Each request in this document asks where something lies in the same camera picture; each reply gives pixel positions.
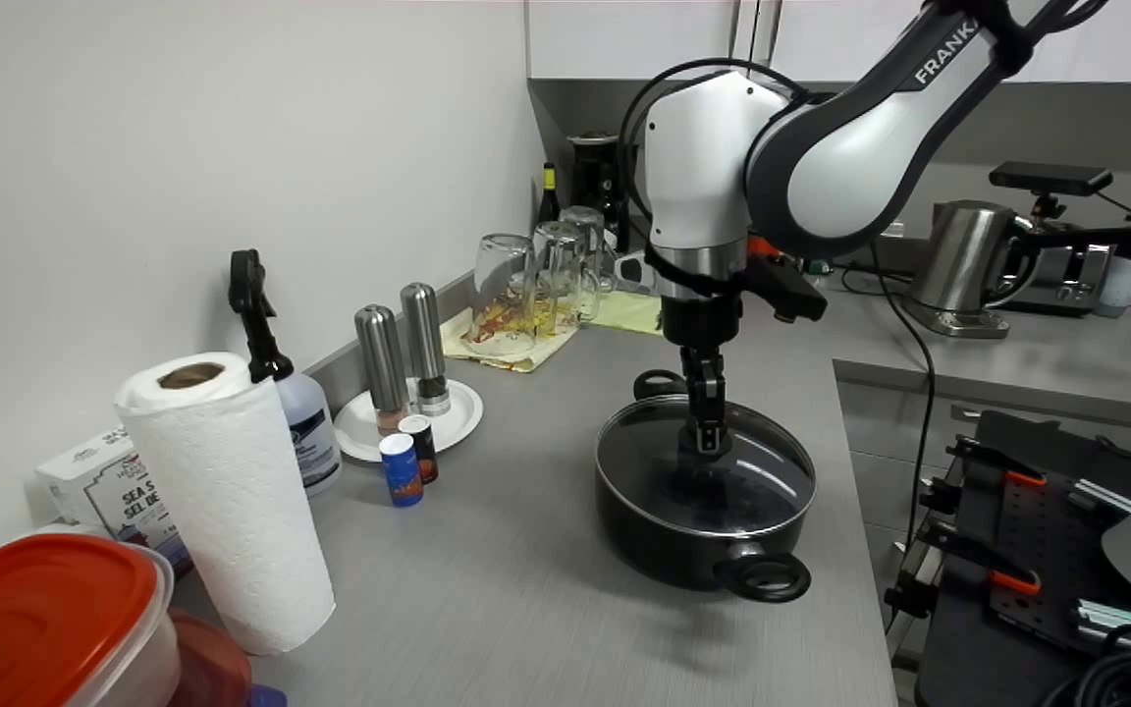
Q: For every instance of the left steel pepper mill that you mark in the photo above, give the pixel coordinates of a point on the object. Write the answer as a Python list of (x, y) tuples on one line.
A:
[(383, 363)]

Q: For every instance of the dark wine bottle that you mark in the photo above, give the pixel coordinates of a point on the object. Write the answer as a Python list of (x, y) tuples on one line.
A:
[(548, 195)]

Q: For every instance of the patterned dish towel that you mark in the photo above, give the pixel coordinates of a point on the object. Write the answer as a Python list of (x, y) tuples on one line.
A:
[(507, 336)]

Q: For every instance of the left upturned drinking glass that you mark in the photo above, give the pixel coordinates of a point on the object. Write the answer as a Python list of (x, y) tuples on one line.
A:
[(502, 275)]

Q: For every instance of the glass lid with black knob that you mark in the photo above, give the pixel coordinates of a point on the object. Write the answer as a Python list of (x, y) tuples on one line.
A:
[(764, 475)]

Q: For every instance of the black camera on stand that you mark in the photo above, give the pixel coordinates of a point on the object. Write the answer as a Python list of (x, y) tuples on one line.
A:
[(1052, 266)]

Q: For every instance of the dark small spice jar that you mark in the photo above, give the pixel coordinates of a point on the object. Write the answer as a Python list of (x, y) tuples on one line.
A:
[(422, 445)]

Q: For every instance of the white round plate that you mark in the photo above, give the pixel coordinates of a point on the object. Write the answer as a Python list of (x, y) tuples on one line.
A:
[(353, 420)]

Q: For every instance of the blue capped spice jar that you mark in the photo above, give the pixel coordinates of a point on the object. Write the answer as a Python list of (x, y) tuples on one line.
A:
[(396, 466)]

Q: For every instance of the upturned drinking glass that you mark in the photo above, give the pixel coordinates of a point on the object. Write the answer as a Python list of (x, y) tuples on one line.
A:
[(593, 246), (560, 266), (502, 275)]

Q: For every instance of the white paper towel roll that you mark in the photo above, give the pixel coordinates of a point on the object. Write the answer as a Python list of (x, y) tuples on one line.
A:
[(222, 457)]

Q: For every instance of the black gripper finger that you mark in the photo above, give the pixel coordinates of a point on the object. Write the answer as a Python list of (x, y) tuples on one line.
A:
[(693, 433), (714, 418)]

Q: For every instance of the black cooking pot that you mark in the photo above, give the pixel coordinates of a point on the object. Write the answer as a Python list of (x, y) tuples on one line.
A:
[(748, 567)]

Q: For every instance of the yellow notepad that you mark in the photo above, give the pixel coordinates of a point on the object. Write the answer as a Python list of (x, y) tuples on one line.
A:
[(627, 310)]

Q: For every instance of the black coffee maker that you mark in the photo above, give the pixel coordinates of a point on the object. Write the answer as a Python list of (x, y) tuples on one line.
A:
[(593, 175)]

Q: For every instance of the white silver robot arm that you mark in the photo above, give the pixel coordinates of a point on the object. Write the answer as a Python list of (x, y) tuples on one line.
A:
[(719, 149)]

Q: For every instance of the black pegboard cart with clamps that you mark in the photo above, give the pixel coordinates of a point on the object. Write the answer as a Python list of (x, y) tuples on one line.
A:
[(1031, 597)]

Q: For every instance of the steel electric kettle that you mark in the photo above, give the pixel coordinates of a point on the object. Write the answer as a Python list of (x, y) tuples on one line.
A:
[(950, 283)]

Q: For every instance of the right steel salt mill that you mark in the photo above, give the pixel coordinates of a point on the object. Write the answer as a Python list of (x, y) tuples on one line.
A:
[(422, 315)]

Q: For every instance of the spray bottle with black trigger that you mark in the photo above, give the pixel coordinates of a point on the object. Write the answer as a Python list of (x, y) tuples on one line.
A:
[(303, 398)]

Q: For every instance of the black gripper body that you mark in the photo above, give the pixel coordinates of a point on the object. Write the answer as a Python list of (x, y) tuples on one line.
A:
[(700, 310)]

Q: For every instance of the right upturned drinking glass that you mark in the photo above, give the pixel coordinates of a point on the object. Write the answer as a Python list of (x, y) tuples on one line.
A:
[(593, 246)]

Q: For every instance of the white salt box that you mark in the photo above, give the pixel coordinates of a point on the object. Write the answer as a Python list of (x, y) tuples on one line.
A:
[(103, 488)]

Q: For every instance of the middle upturned drinking glass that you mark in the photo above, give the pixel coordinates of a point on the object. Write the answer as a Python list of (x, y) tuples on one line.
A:
[(560, 266)]

